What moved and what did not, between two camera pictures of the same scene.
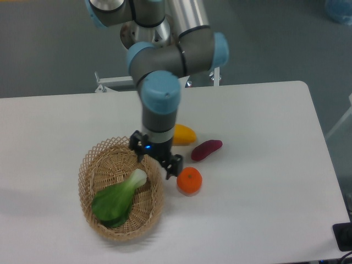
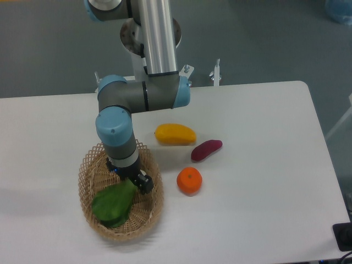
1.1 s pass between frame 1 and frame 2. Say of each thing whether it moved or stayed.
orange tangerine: stayed
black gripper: moved
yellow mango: stayed
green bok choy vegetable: stayed
